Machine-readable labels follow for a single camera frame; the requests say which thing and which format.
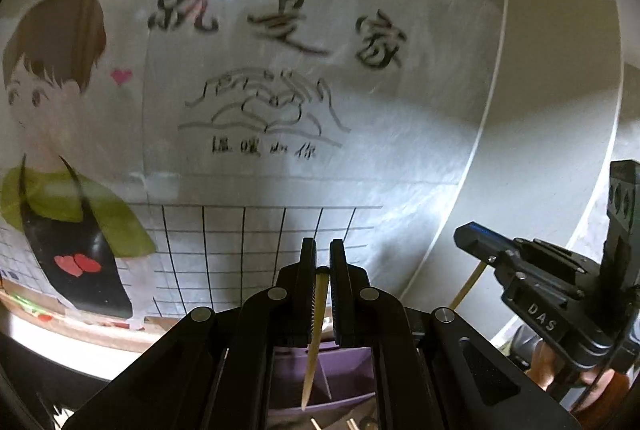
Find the wooden ledge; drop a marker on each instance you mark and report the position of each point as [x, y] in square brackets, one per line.
[60, 327]

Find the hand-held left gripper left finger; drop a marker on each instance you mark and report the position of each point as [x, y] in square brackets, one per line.
[309, 290]

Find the wall poster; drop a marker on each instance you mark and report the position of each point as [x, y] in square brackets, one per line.
[250, 110]

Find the person's right hand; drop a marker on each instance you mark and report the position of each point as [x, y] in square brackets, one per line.
[542, 360]

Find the purple utensil holder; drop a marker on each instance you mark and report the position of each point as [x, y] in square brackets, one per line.
[350, 370]

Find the wooden chopstick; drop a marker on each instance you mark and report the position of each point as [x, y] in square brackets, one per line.
[316, 325]
[467, 286]

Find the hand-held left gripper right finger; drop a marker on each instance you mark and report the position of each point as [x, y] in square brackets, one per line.
[338, 290]

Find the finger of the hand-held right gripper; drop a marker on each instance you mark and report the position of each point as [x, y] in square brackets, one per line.
[482, 237]

